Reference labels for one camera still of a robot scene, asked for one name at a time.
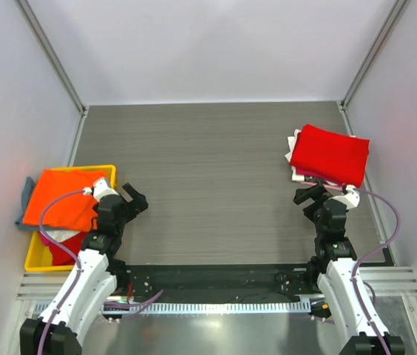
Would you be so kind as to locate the folded red t shirt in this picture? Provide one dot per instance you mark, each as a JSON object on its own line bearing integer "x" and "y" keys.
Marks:
{"x": 337, "y": 158}

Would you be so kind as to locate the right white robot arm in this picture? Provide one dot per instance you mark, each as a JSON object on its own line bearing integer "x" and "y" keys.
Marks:
{"x": 334, "y": 270}

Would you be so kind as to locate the red shirt in bin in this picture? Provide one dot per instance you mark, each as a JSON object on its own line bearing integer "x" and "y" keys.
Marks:
{"x": 61, "y": 257}

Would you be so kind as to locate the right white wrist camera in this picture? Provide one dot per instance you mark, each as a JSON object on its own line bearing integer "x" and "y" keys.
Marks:
{"x": 349, "y": 197}

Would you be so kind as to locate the aluminium frame post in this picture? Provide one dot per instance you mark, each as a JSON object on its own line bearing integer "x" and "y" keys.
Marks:
{"x": 385, "y": 30}
{"x": 46, "y": 46}

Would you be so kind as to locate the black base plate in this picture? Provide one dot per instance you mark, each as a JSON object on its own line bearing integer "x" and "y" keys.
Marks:
{"x": 220, "y": 284}

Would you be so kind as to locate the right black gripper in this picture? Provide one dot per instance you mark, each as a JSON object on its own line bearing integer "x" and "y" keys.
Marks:
{"x": 312, "y": 201}

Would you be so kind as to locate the white slotted cable duct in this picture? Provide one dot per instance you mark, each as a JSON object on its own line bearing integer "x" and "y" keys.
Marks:
{"x": 301, "y": 307}

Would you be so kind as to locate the right aluminium frame post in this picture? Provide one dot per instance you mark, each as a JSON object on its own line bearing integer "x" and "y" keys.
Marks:
{"x": 385, "y": 30}

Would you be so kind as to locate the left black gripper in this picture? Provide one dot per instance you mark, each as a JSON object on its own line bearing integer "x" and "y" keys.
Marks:
{"x": 136, "y": 205}

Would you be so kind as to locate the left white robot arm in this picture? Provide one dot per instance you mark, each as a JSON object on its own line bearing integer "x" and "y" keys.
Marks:
{"x": 62, "y": 326}

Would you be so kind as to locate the grey blue t shirt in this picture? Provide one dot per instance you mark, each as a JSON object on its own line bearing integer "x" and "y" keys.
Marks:
{"x": 26, "y": 194}

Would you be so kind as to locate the yellow plastic bin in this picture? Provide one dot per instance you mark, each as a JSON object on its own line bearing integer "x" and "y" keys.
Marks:
{"x": 39, "y": 257}

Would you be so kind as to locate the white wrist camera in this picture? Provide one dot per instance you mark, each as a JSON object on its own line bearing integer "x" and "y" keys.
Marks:
{"x": 349, "y": 197}
{"x": 101, "y": 188}

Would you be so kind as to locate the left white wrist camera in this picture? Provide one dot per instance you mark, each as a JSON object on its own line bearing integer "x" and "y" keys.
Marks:
{"x": 101, "y": 188}

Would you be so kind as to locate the left aluminium frame post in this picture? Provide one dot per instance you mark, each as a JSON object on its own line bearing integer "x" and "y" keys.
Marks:
{"x": 46, "y": 46}

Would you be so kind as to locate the orange t shirt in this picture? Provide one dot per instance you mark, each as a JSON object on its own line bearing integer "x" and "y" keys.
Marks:
{"x": 58, "y": 201}

